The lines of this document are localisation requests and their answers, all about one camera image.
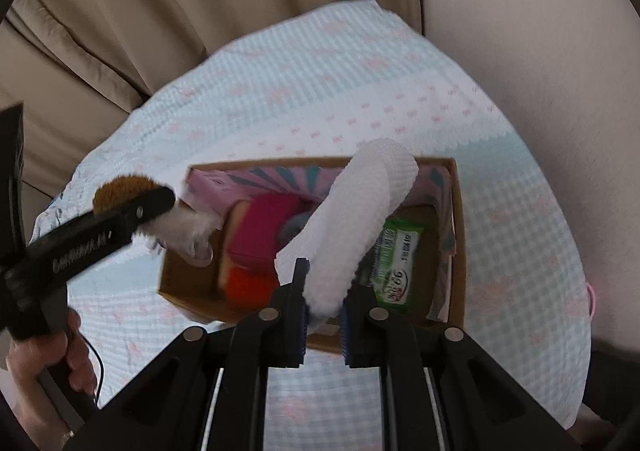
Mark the brown and white plush toy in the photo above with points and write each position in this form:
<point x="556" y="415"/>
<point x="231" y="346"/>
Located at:
<point x="117" y="191"/>

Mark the cardboard box with pink lining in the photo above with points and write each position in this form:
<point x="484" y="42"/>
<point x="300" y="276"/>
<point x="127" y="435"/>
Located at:
<point x="190" y="276"/>

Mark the green wet wipes packet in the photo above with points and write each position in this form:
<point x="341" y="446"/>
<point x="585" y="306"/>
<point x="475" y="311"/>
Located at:
<point x="400" y="261"/>

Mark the light blue checkered blanket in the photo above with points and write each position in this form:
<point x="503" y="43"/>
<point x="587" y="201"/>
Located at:
<point x="350" y="81"/>

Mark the orange pom-pom ball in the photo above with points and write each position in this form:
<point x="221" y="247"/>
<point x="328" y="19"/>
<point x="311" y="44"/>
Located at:
<point x="247" y="286"/>

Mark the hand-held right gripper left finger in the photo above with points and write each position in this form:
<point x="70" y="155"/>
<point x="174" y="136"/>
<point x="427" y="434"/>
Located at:
<point x="299" y="331"/>

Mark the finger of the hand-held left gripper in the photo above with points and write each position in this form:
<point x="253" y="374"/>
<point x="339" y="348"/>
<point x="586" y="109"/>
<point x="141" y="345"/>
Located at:
<point x="150" y="208"/>

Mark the person's left hand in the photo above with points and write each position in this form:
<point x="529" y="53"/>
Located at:
<point x="35" y="361"/>

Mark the magenta rectangular block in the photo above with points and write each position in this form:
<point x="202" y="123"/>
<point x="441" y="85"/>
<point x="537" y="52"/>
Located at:
<point x="265" y="231"/>

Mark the beige curtain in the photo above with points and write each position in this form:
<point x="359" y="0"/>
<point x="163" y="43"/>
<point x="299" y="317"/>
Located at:
<point x="150" y="6"/>

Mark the white towel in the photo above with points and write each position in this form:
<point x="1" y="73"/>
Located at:
<point x="360" y="211"/>

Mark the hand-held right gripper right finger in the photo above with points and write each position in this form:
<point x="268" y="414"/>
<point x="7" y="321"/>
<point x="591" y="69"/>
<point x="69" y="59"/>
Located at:
<point x="350" y="331"/>

